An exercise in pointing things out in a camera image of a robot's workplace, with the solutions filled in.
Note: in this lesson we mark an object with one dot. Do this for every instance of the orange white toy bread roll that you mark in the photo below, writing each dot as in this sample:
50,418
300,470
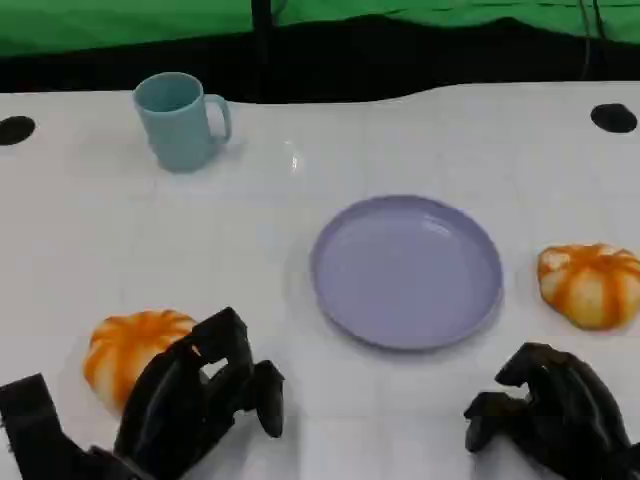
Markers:
590,287
125,345

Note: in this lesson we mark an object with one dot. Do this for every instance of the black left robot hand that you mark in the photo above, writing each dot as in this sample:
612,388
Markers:
170,400

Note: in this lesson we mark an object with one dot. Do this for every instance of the green cloth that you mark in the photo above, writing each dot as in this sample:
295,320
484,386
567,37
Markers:
125,22

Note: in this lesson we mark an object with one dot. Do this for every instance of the black round table grommet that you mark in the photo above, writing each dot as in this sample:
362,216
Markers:
613,118
15,131

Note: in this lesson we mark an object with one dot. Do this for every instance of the lilac plate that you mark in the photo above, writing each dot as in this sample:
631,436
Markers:
407,272

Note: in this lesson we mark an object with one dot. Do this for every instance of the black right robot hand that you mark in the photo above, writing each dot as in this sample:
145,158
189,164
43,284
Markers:
565,405

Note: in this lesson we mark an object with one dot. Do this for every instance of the black upright pole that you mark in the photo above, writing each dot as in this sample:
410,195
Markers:
261,45

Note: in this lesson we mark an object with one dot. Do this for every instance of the black backdrop cloth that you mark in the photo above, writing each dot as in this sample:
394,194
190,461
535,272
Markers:
400,60

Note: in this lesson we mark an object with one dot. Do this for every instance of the pale green mug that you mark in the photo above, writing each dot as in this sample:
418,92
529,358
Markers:
175,125

